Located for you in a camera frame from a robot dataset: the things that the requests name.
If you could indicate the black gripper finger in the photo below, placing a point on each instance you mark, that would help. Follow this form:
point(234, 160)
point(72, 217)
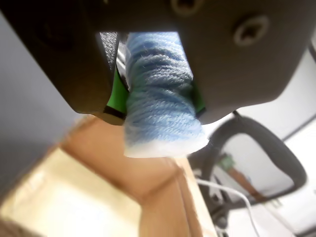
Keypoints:
point(234, 69)
point(81, 79)

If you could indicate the blue yarn block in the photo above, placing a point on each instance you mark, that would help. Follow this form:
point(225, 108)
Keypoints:
point(158, 98)

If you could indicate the brown cardboard box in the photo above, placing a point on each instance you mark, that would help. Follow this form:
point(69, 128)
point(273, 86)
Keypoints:
point(148, 177)

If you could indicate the dark grey table mat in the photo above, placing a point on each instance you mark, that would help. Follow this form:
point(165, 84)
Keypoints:
point(19, 98)

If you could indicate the small green connector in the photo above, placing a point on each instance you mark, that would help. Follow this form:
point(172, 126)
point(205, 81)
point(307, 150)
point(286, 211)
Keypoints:
point(227, 161)

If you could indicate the black chair armrest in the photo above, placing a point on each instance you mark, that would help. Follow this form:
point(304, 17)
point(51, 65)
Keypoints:
point(291, 168)

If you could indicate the pale yellow paper sheets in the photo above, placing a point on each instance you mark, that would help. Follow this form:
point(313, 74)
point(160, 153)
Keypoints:
point(61, 192)

